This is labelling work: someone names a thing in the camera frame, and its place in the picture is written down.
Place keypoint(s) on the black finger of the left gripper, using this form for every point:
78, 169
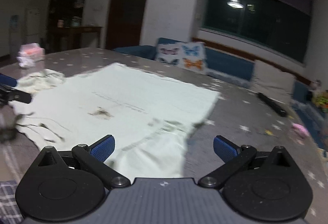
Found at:
10, 94

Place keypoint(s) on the white refrigerator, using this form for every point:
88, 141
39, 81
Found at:
32, 25

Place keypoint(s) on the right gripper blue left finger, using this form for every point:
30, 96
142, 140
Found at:
103, 148

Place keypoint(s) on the pink wrapped packet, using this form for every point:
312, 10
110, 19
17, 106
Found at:
300, 130

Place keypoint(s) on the water dispenser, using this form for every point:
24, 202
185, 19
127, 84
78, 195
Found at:
14, 35

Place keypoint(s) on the dark window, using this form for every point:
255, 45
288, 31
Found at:
282, 26

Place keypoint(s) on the beige cushion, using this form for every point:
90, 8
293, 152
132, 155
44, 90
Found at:
272, 82

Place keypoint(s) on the crumpled white tissue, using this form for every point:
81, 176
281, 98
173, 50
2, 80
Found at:
25, 62

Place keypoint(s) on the blue bench sofa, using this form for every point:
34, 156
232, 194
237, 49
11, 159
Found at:
237, 68

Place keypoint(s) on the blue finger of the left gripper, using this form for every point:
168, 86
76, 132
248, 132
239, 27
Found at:
8, 81

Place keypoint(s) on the pink tissue box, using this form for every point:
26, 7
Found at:
32, 51

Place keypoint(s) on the pale green t-shirt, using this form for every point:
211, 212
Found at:
151, 118

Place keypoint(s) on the black remote control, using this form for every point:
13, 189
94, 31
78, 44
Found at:
273, 105

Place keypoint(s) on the butterfly print cushion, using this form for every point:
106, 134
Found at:
190, 56

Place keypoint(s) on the brown bear plush toy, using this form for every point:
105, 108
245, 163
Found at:
321, 101

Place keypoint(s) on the dark wooden door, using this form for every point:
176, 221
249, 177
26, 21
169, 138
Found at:
124, 25

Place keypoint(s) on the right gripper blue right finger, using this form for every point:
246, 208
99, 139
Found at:
225, 149

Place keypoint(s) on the wooden side table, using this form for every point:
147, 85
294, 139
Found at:
71, 34

